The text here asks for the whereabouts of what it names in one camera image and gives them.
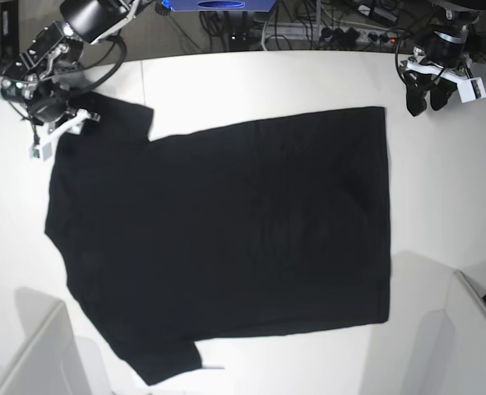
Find white partition panel left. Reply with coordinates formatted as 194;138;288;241
0;300;92;394

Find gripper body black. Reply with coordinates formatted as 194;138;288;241
405;53;473;85
27;93;75;132

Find white partition panel right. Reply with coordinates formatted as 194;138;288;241
441;272;486;394

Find blue box with oval logo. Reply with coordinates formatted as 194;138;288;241
163;0;276;12

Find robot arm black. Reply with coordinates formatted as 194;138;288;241
0;0;151;131
395;1;486;117

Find black T-shirt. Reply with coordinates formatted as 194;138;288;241
44;97;391;385

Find white power strip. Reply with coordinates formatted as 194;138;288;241
264;22;402;49

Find white partition panel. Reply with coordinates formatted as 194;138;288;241
0;300;92;394
441;272;486;394

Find black flat box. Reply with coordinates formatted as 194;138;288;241
0;0;20;59

